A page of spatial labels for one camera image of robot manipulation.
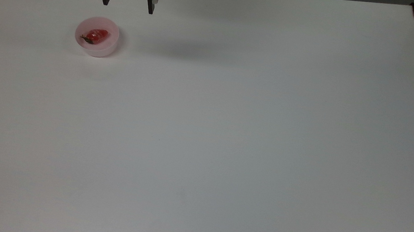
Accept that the red strawberry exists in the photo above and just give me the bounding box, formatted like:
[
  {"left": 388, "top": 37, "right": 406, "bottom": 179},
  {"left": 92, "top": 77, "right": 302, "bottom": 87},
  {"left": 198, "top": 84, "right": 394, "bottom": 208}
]
[{"left": 80, "top": 27, "right": 109, "bottom": 46}]

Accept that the pink plastic bowl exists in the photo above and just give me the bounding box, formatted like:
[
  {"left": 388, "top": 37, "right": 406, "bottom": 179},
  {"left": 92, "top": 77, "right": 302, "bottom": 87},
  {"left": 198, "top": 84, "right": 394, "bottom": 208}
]
[{"left": 73, "top": 15, "right": 121, "bottom": 60}]

